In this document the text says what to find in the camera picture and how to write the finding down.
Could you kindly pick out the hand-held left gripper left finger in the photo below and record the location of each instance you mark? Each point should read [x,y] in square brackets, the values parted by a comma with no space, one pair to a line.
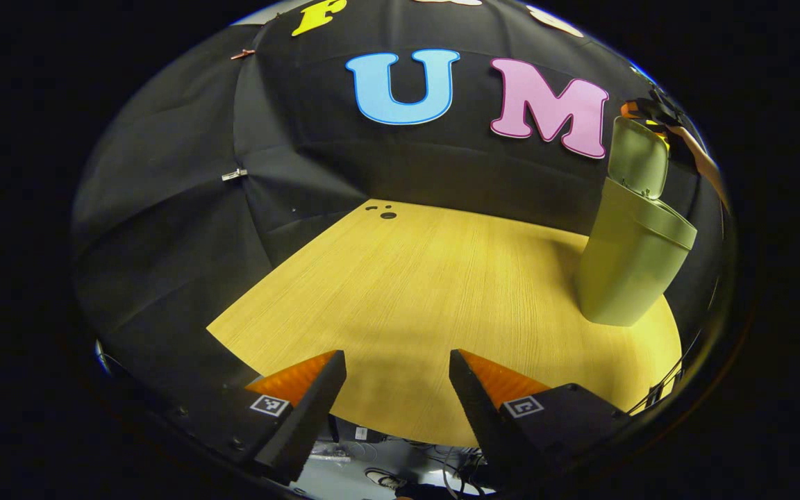
[310,417]

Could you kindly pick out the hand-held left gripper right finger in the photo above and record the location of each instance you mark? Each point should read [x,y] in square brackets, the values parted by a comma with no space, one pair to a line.
[480,423]

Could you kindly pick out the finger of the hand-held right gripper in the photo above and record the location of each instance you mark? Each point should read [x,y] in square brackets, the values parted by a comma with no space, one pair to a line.
[643,111]

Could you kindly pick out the pale green desktop garbage bin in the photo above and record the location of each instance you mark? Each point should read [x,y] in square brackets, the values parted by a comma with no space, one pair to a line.
[626,264]

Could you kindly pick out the black backdrop cloth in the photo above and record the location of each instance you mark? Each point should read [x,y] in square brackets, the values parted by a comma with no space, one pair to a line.
[233,229]

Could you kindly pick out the silver cloth clip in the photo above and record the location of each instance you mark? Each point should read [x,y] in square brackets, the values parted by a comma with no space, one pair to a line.
[234,174]

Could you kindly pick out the red cloth clip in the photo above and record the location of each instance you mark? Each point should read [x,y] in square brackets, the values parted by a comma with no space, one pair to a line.
[242,53]

